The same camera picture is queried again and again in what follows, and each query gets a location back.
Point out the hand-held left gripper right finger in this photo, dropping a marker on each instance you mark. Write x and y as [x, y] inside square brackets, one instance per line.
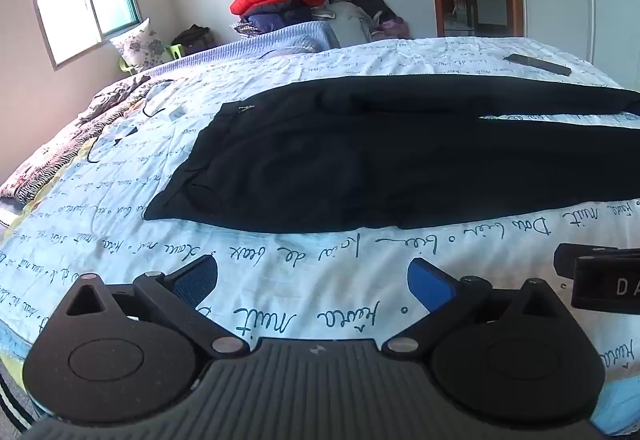
[429, 285]

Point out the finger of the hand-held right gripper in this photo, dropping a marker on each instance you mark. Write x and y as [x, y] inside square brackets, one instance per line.
[565, 262]

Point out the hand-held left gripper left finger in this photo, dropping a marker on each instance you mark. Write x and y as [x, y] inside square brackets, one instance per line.
[197, 279]

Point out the black pants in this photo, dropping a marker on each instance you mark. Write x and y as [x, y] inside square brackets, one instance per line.
[350, 159]

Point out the white printed bed blanket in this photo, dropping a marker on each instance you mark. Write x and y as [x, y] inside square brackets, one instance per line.
[300, 265]

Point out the patterned quilt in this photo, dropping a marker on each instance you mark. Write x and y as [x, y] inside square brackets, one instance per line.
[55, 144]

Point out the green plastic chair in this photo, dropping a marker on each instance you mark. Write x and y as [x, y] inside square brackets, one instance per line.
[175, 50]

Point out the dark bag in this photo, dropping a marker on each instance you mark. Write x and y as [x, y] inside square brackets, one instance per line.
[194, 38]

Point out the floral pillow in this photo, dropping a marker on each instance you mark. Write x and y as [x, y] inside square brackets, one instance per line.
[140, 44]

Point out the blue striped pillow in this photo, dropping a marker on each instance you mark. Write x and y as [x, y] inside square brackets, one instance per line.
[280, 42]

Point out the grey cloth bundle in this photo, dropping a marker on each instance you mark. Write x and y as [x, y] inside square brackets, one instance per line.
[347, 24]

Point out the black and purple clothes heap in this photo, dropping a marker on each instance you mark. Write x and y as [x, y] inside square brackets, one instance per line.
[375, 4]

